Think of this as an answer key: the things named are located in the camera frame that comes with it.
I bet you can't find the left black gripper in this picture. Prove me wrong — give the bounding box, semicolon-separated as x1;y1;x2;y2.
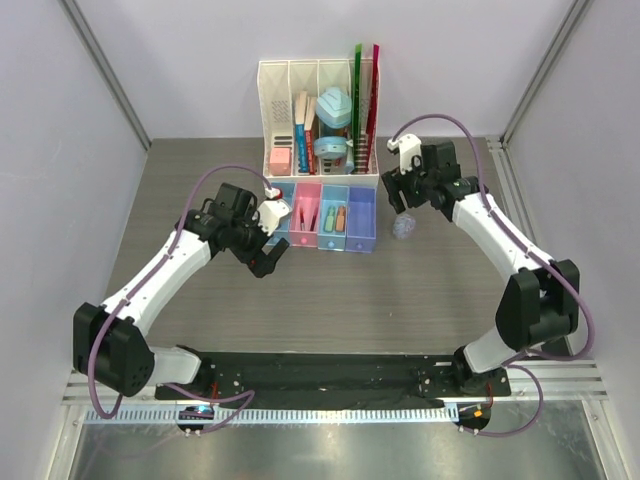
230;205;287;277

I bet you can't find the purple plastic drawer bin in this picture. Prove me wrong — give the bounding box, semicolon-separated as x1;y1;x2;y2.
345;187;377;253

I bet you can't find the pink plastic drawer bin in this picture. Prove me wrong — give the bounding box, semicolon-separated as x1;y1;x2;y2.
289;183;322;248

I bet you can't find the light blue drawer bin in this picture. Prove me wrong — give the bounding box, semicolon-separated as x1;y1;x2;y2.
317;185;349;251

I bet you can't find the blue plastic drawer bin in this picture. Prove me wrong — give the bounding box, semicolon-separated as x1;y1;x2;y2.
266;182;296;246

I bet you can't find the white desktop file organizer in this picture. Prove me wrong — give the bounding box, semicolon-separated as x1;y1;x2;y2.
257;58;381;194

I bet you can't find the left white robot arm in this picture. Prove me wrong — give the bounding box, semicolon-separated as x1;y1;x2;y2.
73;183;292;399

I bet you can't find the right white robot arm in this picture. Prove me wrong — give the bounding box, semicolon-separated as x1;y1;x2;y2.
381;134;580;395

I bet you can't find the blue spine book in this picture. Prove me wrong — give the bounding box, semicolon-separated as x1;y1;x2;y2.
294;90;309;174

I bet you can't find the pink cube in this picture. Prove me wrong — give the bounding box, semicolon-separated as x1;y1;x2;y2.
268;147;292;176

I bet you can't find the green transparent ruler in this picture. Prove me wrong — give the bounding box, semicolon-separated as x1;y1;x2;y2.
351;43;363;147

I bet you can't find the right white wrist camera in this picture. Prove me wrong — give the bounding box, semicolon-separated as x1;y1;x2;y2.
387;134;422;175

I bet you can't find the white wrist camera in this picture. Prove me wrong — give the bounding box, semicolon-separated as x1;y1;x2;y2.
257;186;293;237
387;134;422;175

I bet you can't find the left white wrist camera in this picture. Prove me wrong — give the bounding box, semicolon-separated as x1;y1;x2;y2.
257;186;293;237

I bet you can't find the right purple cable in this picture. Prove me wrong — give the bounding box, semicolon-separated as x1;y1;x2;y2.
391;113;597;437

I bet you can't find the purple cable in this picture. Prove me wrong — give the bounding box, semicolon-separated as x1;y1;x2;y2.
86;165;279;432
391;113;597;437

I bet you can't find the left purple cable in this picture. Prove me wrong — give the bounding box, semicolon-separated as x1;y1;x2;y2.
86;165;279;432

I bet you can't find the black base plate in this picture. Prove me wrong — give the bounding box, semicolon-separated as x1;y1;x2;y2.
183;351;511;411

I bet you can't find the perforated metal cable tray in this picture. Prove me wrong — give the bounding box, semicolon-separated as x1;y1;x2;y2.
84;404;459;426

